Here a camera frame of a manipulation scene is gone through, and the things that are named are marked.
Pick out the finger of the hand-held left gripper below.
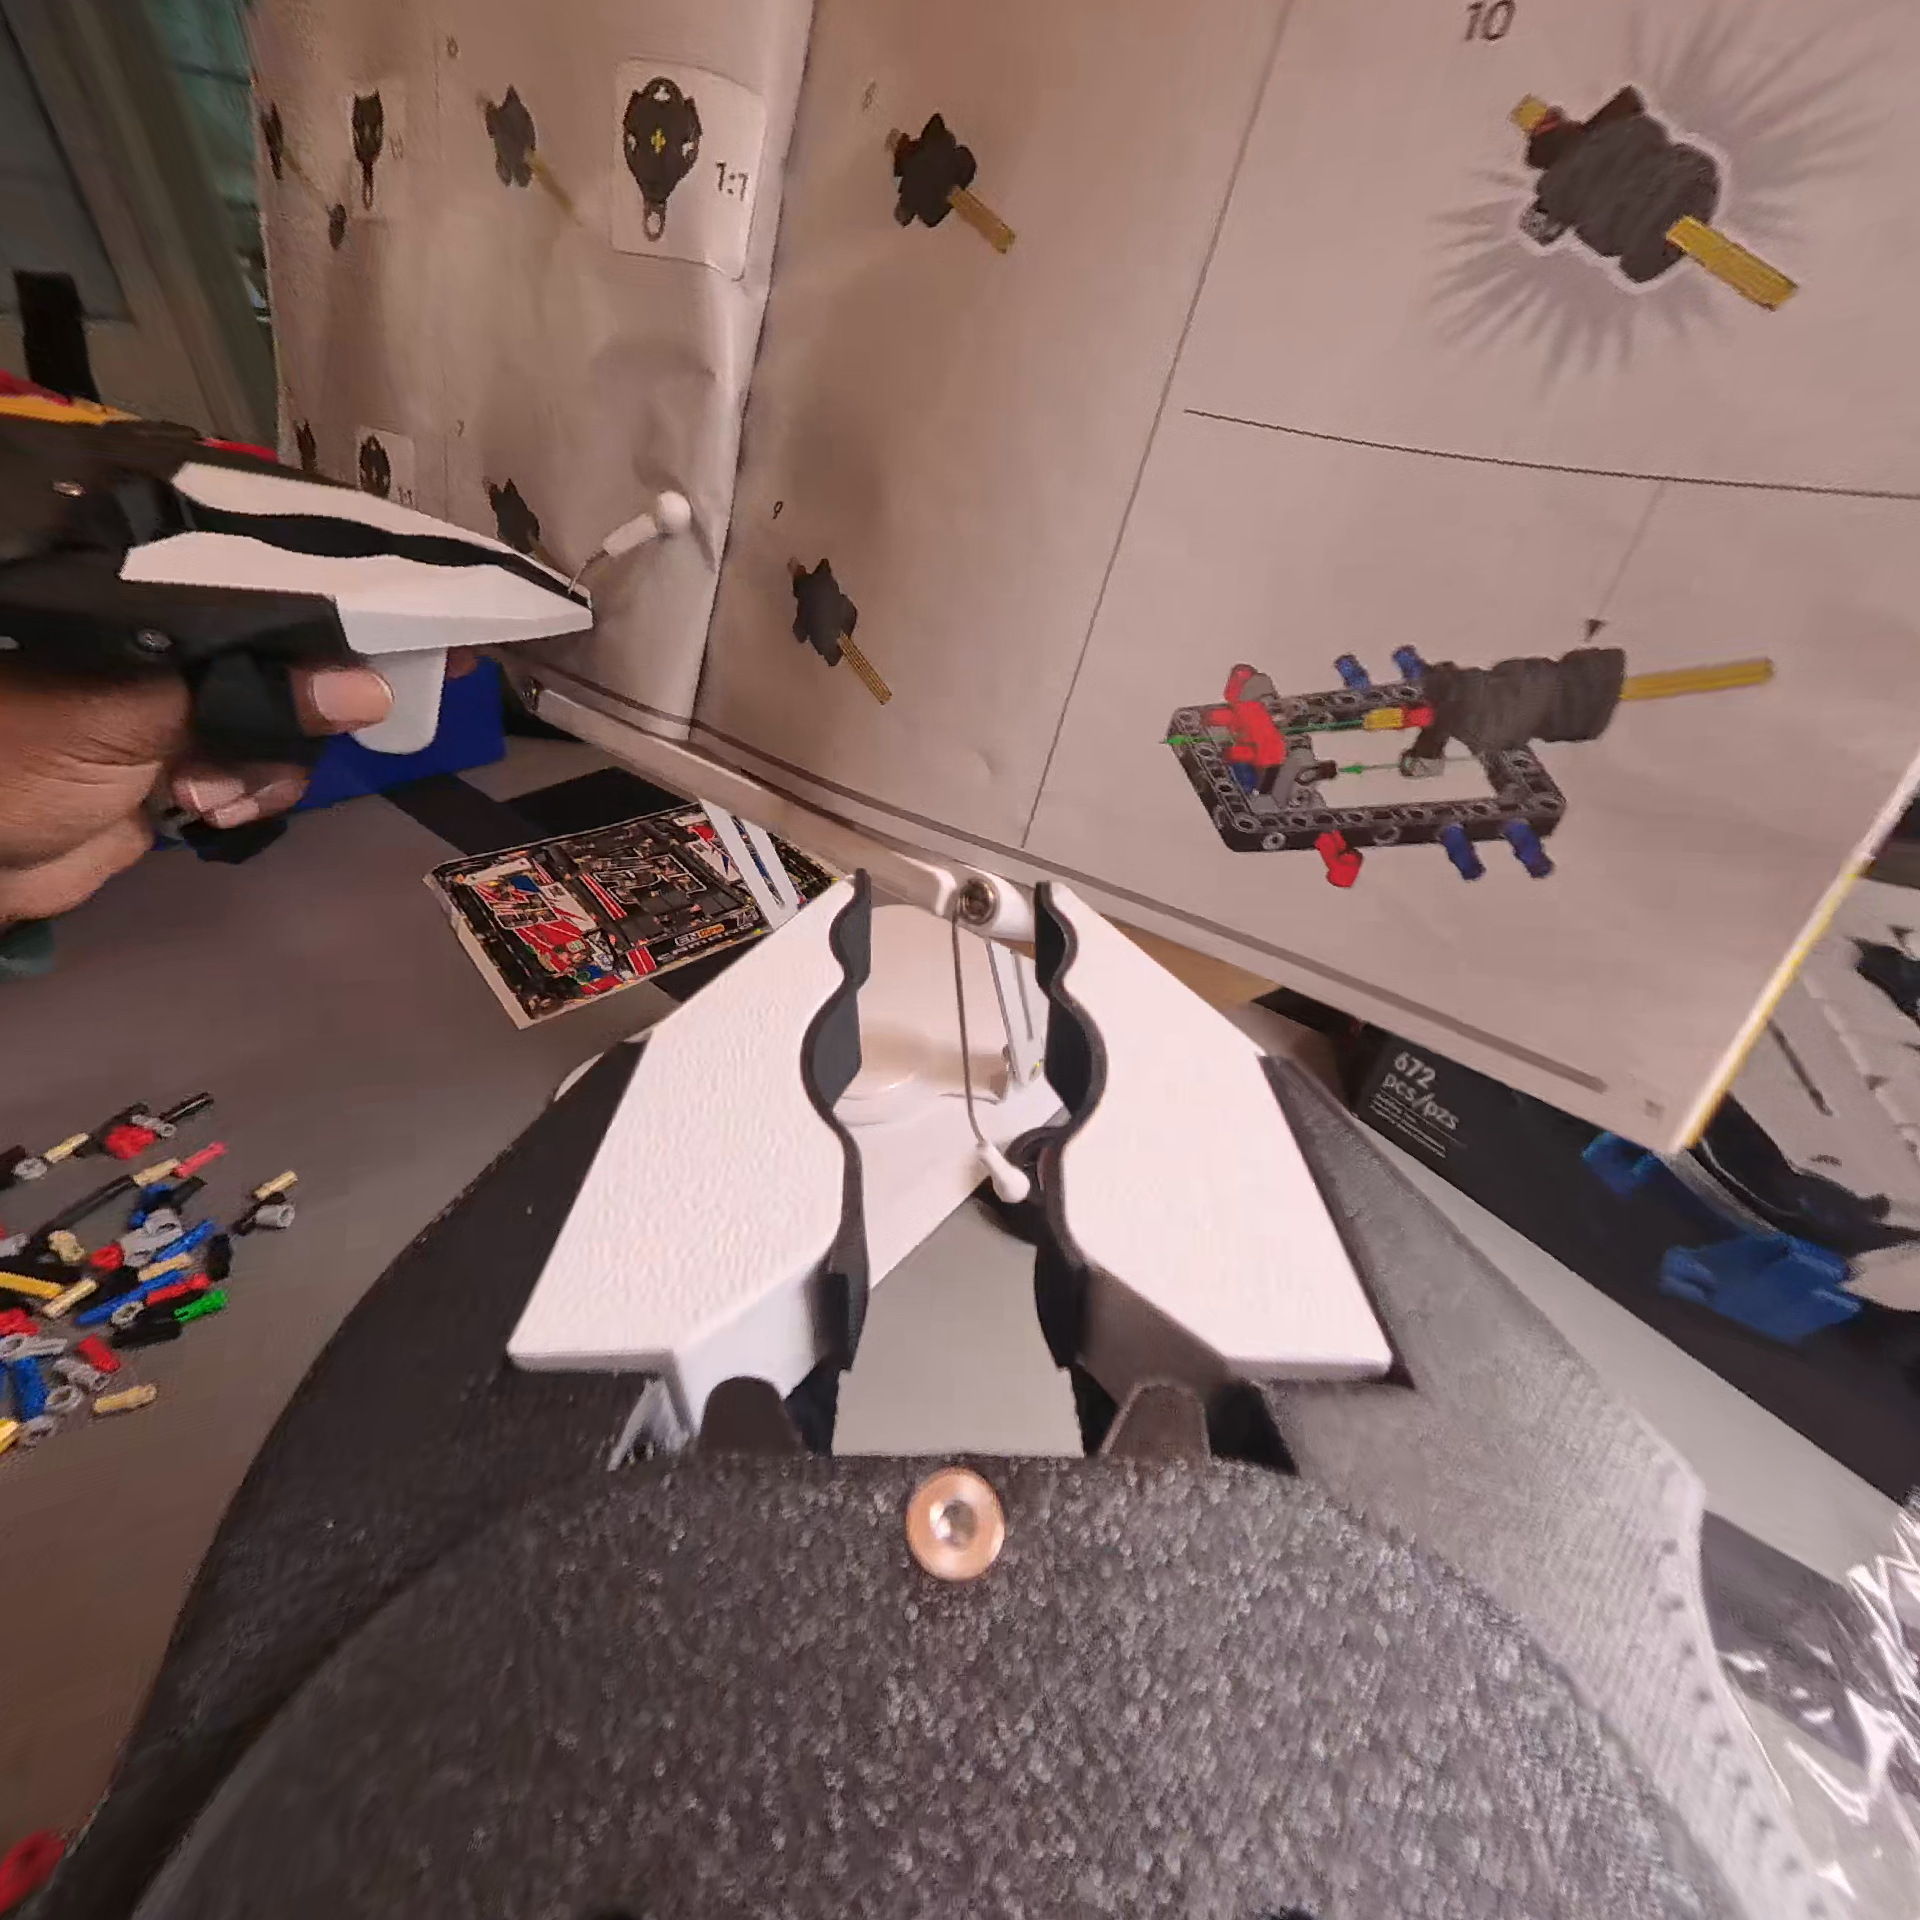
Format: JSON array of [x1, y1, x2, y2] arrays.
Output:
[[117, 527, 596, 662], [169, 460, 585, 597]]

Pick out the clear plastic bag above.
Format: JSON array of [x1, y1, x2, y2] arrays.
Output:
[[1695, 1500, 1920, 1920]]

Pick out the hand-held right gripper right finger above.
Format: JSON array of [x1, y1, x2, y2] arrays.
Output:
[[1031, 880, 1396, 1390]]

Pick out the white book stand base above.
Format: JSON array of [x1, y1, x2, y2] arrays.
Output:
[[516, 492, 1080, 1249]]

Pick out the black lego set box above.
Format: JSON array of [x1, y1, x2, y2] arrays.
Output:
[[1350, 794, 1920, 1502]]

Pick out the pile of small lego pieces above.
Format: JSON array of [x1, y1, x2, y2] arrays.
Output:
[[0, 1093, 301, 1465]]

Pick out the lego sticker sheet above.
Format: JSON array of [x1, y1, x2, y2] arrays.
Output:
[[423, 801, 846, 1032]]

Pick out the blue box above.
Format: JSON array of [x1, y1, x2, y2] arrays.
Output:
[[305, 661, 504, 812]]

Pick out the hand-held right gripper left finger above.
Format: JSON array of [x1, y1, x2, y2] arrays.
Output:
[[506, 866, 874, 1472]]

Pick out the person's left hand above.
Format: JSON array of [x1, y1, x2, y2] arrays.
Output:
[[0, 661, 399, 927]]

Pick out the lego instruction booklet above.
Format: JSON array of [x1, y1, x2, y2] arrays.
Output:
[[247, 0, 1920, 1157]]

